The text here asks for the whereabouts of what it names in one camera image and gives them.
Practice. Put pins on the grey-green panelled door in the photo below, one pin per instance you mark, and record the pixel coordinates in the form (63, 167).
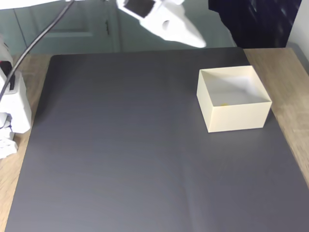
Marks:
(72, 19)

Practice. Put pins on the yellow cube block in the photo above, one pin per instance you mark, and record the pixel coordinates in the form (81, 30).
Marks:
(223, 105)

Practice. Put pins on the black cloth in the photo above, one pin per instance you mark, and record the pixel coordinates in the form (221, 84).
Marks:
(253, 24)

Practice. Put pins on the dark grey table mat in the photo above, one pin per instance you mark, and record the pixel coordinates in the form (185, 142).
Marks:
(144, 169)

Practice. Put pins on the cream open cardboard box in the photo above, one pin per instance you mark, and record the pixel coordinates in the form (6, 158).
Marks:
(236, 118)

